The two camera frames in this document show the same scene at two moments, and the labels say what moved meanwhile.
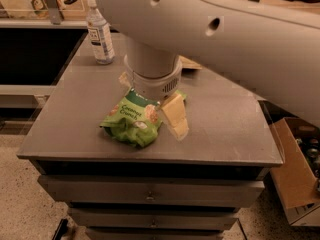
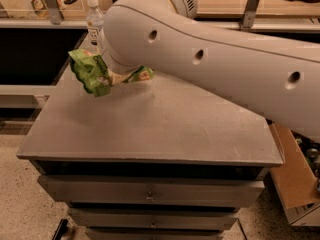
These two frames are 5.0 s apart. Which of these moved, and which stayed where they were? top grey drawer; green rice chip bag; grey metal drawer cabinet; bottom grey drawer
Moved: green rice chip bag
Stayed: bottom grey drawer; top grey drawer; grey metal drawer cabinet
